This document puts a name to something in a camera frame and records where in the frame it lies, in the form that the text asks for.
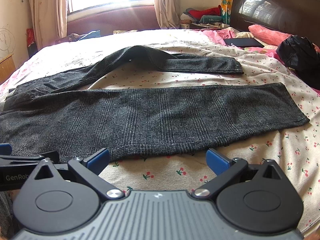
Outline dark grey plaid pants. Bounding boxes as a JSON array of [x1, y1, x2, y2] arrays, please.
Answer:
[[1, 46, 309, 162]]

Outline cherry print bed sheet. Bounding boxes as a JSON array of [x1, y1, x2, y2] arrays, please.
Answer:
[[1, 30, 319, 233]]

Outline wooden side cabinet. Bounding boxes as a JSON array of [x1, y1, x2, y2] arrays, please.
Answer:
[[0, 54, 16, 84]]

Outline black tablet on bed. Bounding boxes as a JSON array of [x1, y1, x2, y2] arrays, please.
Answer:
[[224, 37, 264, 48]]

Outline blue item on bench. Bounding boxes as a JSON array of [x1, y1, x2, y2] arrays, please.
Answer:
[[78, 30, 101, 41]]

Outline black jacket on bed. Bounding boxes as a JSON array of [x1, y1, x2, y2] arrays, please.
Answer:
[[276, 35, 319, 90]]

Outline pink pillow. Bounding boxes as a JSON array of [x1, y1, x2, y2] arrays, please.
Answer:
[[248, 24, 291, 46]]

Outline pile of clothes on nightstand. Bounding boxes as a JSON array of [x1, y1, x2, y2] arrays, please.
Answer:
[[183, 5, 222, 25]]

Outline maroon padded window bench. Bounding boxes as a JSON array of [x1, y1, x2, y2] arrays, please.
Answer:
[[67, 5, 160, 36]]

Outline left beige curtain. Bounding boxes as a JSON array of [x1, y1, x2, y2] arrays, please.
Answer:
[[29, 0, 68, 50]]

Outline beige curtain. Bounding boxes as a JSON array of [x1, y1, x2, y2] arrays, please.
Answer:
[[153, 0, 180, 29], [29, 0, 68, 50]]

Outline yellow green tissue pack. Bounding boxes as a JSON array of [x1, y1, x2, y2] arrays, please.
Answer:
[[220, 0, 232, 25]]

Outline dark wooden headboard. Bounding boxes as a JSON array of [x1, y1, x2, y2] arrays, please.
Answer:
[[230, 0, 319, 46]]

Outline right beige curtain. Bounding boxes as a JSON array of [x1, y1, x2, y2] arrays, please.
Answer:
[[153, 0, 180, 29]]

